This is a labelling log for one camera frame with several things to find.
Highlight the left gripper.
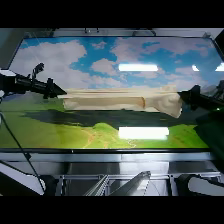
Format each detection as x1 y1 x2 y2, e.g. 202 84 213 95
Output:
42 77 68 100

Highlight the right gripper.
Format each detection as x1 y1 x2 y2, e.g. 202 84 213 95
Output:
177 84 203 112

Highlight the silver frame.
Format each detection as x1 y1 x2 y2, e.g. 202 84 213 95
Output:
0 27 224 197

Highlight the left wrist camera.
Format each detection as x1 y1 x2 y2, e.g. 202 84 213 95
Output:
31 62 46 82

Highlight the black cable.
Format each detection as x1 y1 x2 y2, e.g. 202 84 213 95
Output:
0 111 46 192

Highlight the beige shirt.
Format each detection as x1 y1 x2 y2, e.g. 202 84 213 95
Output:
57 84 185 119

